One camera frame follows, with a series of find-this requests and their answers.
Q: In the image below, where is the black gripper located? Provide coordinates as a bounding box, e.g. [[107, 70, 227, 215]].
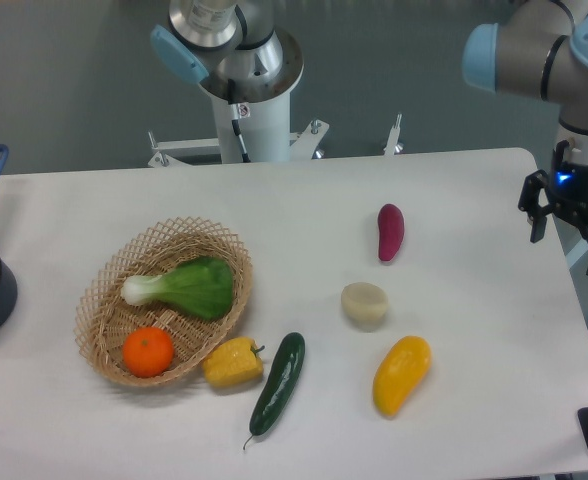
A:
[[518, 140, 588, 276]]

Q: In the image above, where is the yellow mango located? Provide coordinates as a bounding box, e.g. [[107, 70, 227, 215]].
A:
[[372, 336, 432, 418]]

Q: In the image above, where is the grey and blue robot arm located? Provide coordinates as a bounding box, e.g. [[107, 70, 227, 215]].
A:
[[150, 1, 588, 272]]

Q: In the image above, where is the purple sweet potato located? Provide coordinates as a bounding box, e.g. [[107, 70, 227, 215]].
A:
[[377, 203, 405, 262]]

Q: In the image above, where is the beige round bun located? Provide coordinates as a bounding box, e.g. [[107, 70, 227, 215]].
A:
[[340, 282, 389, 331]]

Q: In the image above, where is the dark green cucumber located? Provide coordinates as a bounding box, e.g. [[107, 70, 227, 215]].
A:
[[243, 332, 306, 449]]

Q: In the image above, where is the yellow bell pepper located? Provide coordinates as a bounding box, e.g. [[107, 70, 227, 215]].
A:
[[202, 337, 264, 388]]

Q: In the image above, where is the green bok choy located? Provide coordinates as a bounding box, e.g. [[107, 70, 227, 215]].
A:
[[120, 256, 234, 321]]

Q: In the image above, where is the orange fruit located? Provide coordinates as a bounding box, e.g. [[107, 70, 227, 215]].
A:
[[122, 326, 174, 378]]

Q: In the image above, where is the woven wicker basket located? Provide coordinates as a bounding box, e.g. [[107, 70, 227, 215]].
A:
[[75, 217, 253, 388]]

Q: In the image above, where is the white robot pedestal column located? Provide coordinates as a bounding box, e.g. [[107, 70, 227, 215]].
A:
[[200, 27, 304, 164]]

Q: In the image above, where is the black cable on pedestal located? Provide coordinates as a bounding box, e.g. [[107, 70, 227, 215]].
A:
[[225, 78, 252, 164]]

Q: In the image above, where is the white metal base frame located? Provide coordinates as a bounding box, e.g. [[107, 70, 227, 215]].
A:
[[147, 113, 404, 168]]

